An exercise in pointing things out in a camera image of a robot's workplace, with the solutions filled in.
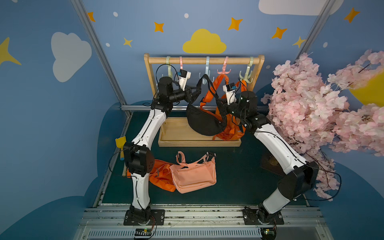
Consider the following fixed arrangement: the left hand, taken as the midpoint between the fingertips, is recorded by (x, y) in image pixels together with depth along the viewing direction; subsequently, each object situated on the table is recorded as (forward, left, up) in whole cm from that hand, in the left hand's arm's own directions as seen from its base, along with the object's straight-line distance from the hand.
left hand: (200, 86), depth 76 cm
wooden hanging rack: (+1, +15, -41) cm, 44 cm away
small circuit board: (-59, +27, -45) cm, 79 cm away
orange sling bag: (-34, +20, -36) cm, 54 cm away
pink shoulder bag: (-33, +4, -39) cm, 52 cm away
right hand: (-4, -11, -4) cm, 12 cm away
